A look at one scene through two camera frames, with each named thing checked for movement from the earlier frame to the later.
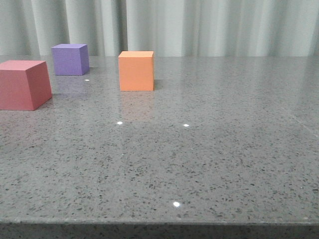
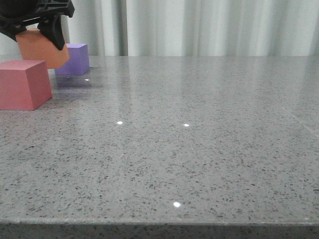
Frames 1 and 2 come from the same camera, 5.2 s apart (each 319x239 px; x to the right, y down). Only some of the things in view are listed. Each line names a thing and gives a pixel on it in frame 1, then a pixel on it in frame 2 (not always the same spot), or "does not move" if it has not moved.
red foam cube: [24, 84] does not move
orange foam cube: [136, 70] to [32, 45]
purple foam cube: [70, 59] does not move
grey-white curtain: [240, 28] does not move
